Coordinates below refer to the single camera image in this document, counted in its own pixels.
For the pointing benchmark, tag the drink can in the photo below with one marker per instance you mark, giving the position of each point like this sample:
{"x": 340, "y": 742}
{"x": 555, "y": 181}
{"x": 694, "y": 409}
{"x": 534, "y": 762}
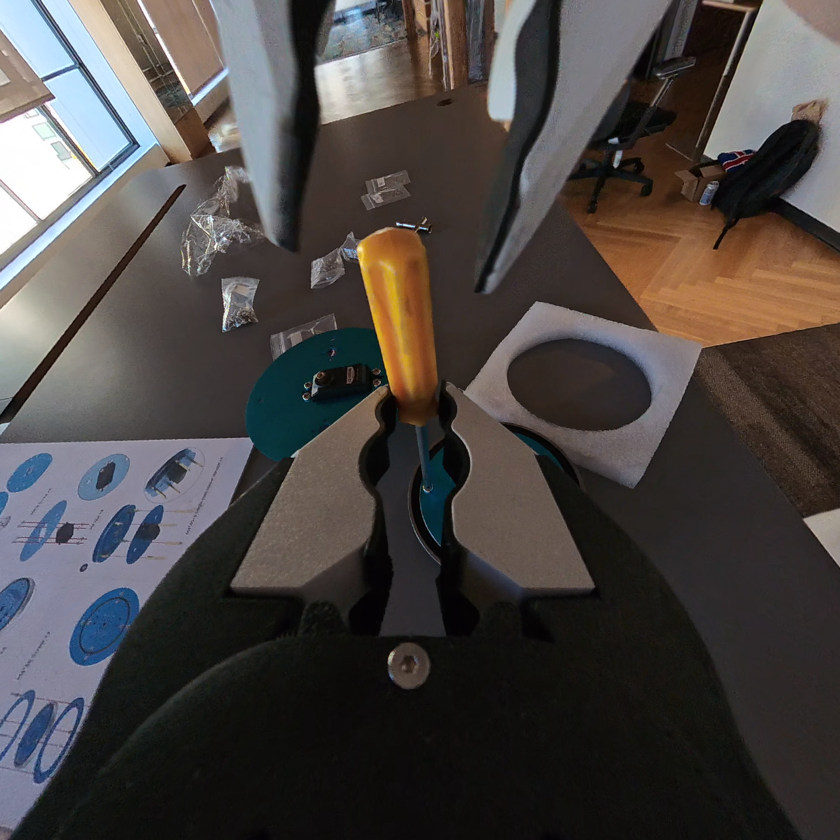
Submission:
{"x": 712, "y": 195}

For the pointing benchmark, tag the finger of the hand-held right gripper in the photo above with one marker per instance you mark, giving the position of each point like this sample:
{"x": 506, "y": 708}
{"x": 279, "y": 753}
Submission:
{"x": 577, "y": 79}
{"x": 269, "y": 98}

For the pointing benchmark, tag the clear bag with white label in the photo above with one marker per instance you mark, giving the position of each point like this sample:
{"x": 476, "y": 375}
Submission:
{"x": 388, "y": 180}
{"x": 386, "y": 197}

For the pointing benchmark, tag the red and blue cloth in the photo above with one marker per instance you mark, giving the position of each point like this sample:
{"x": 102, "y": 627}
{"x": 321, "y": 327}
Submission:
{"x": 735, "y": 159}

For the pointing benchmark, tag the blue round bracket base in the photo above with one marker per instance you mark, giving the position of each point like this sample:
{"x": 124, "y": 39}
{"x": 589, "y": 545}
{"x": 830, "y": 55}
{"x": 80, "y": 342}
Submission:
{"x": 433, "y": 518}

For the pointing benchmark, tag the dark grey desk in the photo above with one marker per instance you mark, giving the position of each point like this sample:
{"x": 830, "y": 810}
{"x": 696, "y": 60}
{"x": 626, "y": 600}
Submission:
{"x": 656, "y": 558}

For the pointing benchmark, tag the printed instruction booklet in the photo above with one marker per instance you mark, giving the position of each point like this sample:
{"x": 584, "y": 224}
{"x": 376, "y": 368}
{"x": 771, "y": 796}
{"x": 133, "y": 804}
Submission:
{"x": 184, "y": 472}

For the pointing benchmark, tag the black backpack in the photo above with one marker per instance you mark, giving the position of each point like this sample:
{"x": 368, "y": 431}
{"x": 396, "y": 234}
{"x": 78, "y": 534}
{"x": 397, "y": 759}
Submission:
{"x": 768, "y": 170}

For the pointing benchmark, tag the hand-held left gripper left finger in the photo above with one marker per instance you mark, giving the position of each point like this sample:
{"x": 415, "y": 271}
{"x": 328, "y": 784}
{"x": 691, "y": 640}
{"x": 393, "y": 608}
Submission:
{"x": 308, "y": 525}

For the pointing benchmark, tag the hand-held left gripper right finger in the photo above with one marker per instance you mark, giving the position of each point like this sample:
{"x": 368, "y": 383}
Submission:
{"x": 518, "y": 525}

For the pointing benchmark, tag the blue round plate with servo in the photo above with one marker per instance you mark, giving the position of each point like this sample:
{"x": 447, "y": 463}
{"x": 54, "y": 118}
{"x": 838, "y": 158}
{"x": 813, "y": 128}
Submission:
{"x": 282, "y": 407}

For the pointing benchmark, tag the large window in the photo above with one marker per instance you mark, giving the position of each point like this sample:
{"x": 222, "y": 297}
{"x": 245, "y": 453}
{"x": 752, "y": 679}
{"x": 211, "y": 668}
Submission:
{"x": 65, "y": 164}

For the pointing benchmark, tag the black office chair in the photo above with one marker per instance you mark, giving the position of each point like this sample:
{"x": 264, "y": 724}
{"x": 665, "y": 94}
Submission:
{"x": 623, "y": 131}

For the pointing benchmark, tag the small clear bag of screws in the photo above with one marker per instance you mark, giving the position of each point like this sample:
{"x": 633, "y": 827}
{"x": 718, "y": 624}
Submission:
{"x": 326, "y": 270}
{"x": 350, "y": 248}
{"x": 239, "y": 305}

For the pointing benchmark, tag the small cardboard box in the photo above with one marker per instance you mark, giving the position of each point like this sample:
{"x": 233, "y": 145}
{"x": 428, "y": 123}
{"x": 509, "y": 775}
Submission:
{"x": 692, "y": 182}

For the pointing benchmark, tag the white narrow table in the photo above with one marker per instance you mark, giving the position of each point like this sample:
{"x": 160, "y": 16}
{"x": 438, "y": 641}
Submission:
{"x": 728, "y": 79}

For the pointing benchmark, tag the flat clear plastic bag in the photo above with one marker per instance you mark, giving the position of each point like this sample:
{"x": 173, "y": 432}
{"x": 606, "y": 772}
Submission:
{"x": 295, "y": 338}

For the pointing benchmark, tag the wooden pillar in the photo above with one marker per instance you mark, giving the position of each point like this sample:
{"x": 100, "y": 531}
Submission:
{"x": 453, "y": 39}

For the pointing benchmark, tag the brown paper bag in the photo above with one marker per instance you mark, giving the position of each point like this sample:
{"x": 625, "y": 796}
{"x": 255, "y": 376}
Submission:
{"x": 808, "y": 109}

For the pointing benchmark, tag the crumpled clear plastic wrap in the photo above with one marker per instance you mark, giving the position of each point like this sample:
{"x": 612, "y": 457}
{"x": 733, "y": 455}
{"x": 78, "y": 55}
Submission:
{"x": 216, "y": 229}

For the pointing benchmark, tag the metal standoff screws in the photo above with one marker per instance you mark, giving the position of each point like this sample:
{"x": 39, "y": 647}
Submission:
{"x": 415, "y": 226}

